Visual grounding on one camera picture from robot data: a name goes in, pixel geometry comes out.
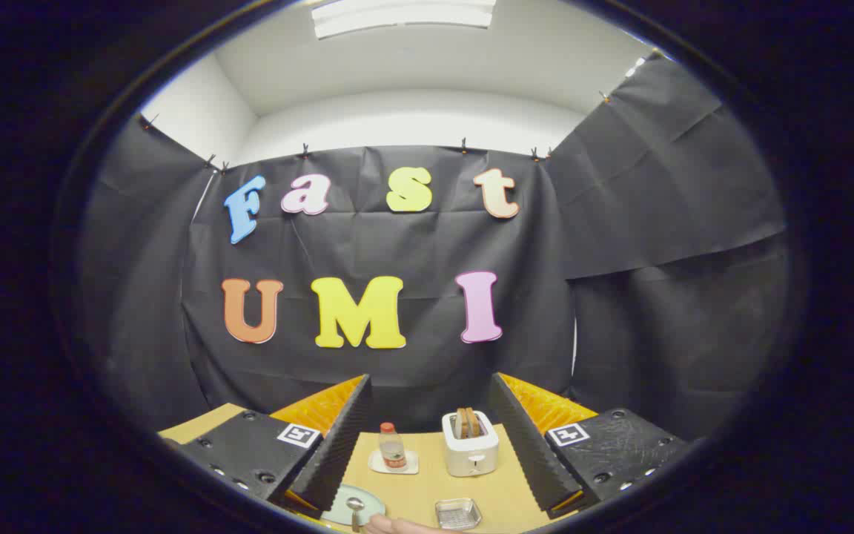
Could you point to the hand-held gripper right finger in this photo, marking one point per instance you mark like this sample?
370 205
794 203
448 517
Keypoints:
531 452

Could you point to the pale green plate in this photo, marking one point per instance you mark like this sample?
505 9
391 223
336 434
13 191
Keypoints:
373 506

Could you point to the small metal tray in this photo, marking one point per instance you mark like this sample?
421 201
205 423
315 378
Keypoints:
458 514

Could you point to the ceiling light panel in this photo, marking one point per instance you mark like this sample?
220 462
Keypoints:
405 15

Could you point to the white square coaster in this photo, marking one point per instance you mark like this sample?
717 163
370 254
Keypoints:
412 464

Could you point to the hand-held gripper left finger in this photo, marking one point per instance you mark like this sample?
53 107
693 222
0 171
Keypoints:
342 452

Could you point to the black backdrop cloth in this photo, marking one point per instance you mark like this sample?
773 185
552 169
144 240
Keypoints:
427 245

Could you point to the clear water bottle red cap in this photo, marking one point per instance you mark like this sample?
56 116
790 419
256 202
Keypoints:
392 449

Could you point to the row of small cloth clips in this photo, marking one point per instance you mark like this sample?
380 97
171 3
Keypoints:
463 145

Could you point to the white toaster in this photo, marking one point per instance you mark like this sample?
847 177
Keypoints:
471 454

